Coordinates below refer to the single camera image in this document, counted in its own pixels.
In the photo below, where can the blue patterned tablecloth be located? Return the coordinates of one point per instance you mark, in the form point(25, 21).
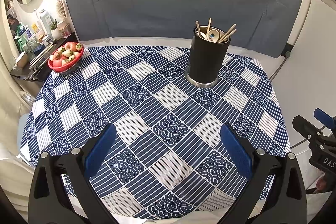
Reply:
point(168, 159)

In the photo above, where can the white spoon with food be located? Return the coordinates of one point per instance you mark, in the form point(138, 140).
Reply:
point(213, 35)

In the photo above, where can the wooden chopstick short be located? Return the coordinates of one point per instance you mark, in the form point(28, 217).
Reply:
point(227, 36)

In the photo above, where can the person right hand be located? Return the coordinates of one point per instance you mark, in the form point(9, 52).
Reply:
point(321, 184)

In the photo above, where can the white ceramic spoon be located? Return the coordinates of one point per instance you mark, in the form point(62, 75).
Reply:
point(201, 35)

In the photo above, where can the red fruit bowl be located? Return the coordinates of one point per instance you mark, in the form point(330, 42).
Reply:
point(66, 57)

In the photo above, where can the black utensil holder cup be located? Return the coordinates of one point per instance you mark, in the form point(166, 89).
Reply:
point(205, 61)

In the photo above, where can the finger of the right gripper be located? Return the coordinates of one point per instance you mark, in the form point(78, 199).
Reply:
point(306, 129)
point(325, 119)

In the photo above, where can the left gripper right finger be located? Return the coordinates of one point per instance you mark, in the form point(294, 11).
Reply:
point(286, 201)

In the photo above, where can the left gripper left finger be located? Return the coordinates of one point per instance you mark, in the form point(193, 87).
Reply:
point(49, 201)

